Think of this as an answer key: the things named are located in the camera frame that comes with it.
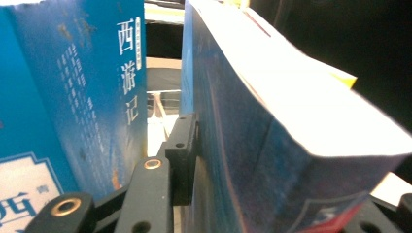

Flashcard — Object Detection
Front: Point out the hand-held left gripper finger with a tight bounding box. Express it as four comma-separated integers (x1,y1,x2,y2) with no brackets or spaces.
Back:
164,112,200,207

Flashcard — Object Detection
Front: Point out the red illustrated book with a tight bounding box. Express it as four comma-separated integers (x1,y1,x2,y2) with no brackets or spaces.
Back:
179,0,412,233

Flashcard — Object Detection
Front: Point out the thick blue book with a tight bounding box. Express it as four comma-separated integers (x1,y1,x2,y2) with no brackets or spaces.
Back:
0,0,149,233

